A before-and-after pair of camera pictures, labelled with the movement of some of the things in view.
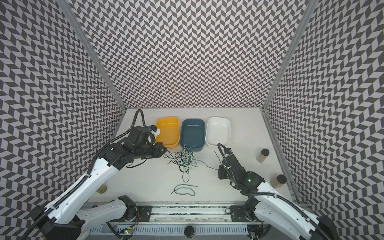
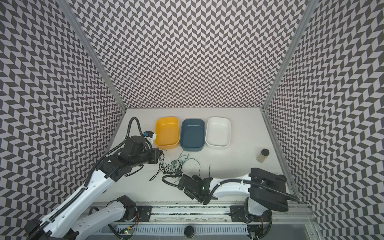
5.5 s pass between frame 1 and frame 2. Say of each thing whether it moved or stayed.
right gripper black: moved
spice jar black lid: stayed
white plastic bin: stayed
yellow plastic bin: stayed
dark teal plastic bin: stayed
